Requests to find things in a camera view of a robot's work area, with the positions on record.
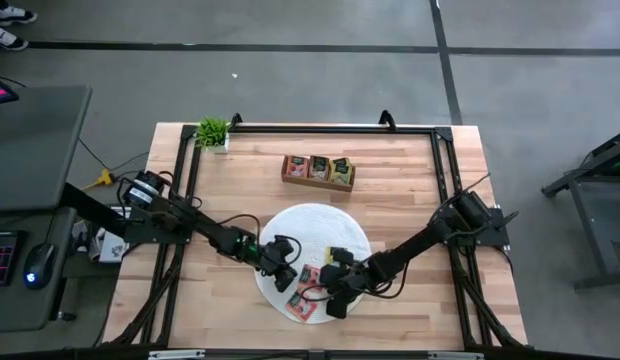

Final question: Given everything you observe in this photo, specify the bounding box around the dark grey desk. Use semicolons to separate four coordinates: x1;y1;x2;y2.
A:
0;207;79;334

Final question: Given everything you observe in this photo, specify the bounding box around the black metal stand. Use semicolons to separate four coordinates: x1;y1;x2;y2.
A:
541;127;620;291

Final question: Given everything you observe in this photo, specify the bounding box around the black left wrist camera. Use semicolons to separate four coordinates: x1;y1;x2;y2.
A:
273;235;296;257

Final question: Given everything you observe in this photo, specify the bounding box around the white round woven placemat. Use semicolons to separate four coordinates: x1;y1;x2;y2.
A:
253;202;374;325

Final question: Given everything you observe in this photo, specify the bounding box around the black aluminium table frame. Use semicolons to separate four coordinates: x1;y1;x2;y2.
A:
103;123;530;351

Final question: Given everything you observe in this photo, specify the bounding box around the black camera cable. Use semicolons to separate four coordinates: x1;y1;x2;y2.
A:
362;260;411;301
217;213;262;241

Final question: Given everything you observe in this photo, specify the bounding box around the black right camera cable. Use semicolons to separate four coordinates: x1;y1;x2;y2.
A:
362;260;411;301

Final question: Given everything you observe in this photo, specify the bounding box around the backlit black keyboard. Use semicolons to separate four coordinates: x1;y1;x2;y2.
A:
0;230;21;287

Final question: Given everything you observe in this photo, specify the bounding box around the white adapter box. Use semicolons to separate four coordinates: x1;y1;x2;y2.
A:
98;232;129;264

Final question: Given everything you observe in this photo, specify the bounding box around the brown tea bag packet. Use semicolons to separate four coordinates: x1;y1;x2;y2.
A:
308;155;331;181

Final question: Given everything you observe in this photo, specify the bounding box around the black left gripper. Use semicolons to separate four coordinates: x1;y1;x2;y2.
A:
257;239;299;294

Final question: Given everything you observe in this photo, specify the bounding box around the black desk support strut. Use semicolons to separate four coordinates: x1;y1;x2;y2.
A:
59;182;131;239

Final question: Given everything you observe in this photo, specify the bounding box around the wooden three-compartment box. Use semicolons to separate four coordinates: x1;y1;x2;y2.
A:
281;154;357;193

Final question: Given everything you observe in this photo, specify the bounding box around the black left camera cable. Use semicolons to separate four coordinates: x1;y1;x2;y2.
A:
217;213;262;241

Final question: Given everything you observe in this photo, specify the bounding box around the silver aluminium bracket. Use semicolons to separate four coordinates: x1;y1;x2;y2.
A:
148;349;206;360
428;351;484;360

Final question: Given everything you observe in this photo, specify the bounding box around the green plant in white pot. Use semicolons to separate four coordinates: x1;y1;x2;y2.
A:
194;115;232;156

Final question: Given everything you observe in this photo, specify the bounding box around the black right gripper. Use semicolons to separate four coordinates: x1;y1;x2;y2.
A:
319;264;379;320

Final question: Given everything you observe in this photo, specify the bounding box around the person's shoe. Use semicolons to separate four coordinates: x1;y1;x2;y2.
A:
0;25;30;52
0;3;39;27

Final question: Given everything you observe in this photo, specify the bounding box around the screen with pink stripe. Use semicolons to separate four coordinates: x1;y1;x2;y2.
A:
0;74;20;106

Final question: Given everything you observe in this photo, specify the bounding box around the black computer mouse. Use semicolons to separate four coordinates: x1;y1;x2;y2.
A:
23;243;56;290

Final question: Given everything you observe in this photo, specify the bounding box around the yellow-green tea bag packet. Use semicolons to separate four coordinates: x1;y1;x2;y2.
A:
329;157;353;186

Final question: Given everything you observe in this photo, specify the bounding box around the grey raised desk top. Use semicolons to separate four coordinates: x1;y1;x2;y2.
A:
0;84;93;212

